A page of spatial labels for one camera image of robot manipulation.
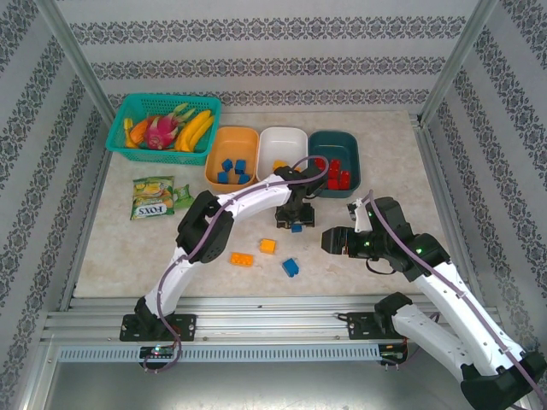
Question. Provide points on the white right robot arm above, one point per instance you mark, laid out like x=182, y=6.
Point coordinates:
x=448, y=299

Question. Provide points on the dark teal plastic container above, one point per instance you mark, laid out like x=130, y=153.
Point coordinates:
x=333, y=143

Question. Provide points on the long red lego brick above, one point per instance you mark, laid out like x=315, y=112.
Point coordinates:
x=335, y=167

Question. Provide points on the white plastic container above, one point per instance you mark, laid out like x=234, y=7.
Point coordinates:
x=284, y=143

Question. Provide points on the green Fox's candy bag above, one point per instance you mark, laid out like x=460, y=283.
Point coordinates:
x=151, y=200

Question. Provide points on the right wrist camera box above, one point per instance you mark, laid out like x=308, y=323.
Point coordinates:
x=361, y=218

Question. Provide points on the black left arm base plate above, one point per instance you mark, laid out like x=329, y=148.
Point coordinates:
x=188, y=326

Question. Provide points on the yellow toy banana bunch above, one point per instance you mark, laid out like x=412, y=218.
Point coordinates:
x=194, y=130

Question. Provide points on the small orange lego brick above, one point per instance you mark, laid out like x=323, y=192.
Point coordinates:
x=267, y=247

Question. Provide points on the pink toy dragon fruit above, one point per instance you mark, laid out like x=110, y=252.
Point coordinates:
x=160, y=132

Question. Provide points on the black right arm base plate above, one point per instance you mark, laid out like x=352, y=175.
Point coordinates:
x=359, y=326

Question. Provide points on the aluminium side rail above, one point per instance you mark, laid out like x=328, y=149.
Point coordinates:
x=92, y=213
x=432, y=171

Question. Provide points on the orange plastic container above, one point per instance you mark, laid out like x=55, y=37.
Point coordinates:
x=237, y=143

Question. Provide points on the long orange lego brick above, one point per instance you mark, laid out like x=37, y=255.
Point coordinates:
x=242, y=259

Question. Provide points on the teal plastic mesh basket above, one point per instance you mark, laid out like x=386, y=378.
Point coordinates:
x=171, y=159

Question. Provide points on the aluminium frame post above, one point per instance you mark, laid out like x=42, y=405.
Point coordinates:
x=457, y=55
x=72, y=55

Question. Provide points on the small yellow lego brick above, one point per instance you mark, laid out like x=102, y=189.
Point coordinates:
x=280, y=164

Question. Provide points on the small yellow toy vegetable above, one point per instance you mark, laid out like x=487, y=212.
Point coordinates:
x=128, y=134

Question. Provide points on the small green biscuit packet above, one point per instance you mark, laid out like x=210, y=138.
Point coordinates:
x=184, y=196

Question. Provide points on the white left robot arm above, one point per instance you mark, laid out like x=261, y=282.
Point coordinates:
x=252, y=200

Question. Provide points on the orange toy fruit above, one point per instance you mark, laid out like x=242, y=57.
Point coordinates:
x=139, y=130

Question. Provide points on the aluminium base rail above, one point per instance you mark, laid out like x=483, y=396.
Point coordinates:
x=265, y=320

